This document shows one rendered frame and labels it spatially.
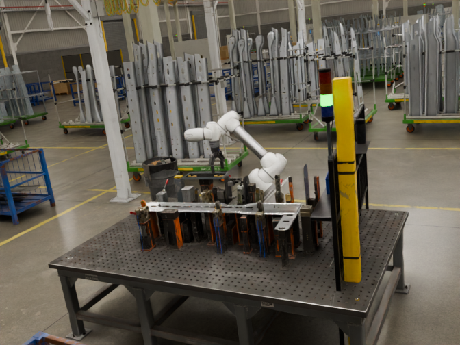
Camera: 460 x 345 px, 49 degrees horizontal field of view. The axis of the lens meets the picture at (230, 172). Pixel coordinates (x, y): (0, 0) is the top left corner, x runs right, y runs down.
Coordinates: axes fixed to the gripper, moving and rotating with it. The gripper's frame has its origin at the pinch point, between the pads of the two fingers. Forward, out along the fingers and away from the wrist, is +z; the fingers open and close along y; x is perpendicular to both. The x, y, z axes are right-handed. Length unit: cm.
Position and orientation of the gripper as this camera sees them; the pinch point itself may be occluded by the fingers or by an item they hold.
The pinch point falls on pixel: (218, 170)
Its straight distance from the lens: 427.5
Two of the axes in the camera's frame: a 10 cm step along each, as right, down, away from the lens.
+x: 8.1, 0.7, -5.8
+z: 1.2, 9.5, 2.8
